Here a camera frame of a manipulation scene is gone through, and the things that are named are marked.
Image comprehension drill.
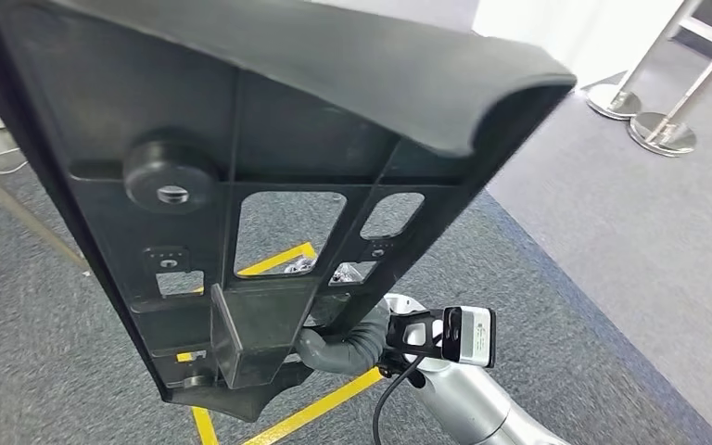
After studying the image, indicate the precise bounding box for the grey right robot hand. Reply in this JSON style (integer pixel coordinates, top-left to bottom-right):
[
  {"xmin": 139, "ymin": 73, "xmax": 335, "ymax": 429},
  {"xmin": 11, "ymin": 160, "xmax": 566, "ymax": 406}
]
[{"xmin": 283, "ymin": 256, "xmax": 357, "ymax": 375}]

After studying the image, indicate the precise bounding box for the black plastic plate bracket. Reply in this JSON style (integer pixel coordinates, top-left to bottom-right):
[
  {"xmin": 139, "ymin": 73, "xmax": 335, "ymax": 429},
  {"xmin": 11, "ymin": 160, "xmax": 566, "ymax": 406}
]
[{"xmin": 0, "ymin": 0, "xmax": 579, "ymax": 424}]

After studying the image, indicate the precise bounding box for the yellow floor tape square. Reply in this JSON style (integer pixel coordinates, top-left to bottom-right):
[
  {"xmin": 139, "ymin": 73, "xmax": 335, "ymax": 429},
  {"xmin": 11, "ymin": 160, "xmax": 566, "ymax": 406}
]
[{"xmin": 174, "ymin": 241, "xmax": 385, "ymax": 445}]

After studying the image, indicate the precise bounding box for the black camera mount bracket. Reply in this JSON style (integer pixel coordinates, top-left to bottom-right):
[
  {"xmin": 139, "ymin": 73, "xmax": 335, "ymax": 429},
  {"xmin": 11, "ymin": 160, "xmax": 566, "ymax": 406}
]
[{"xmin": 385, "ymin": 309, "xmax": 446, "ymax": 363}]

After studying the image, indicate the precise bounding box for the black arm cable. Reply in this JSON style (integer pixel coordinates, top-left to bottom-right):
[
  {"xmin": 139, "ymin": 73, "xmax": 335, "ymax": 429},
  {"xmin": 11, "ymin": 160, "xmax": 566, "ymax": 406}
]
[{"xmin": 371, "ymin": 352, "xmax": 425, "ymax": 445}]

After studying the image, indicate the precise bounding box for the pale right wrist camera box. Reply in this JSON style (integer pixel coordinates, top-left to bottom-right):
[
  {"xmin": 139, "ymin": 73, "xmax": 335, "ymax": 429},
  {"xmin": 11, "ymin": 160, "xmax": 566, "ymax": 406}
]
[{"xmin": 441, "ymin": 305, "xmax": 497, "ymax": 370}]

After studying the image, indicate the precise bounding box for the chrome stanchion post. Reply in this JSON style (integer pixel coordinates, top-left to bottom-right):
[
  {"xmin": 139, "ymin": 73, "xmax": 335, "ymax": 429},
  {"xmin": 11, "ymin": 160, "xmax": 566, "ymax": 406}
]
[
  {"xmin": 586, "ymin": 0, "xmax": 705, "ymax": 121},
  {"xmin": 628, "ymin": 18, "xmax": 712, "ymax": 158}
]

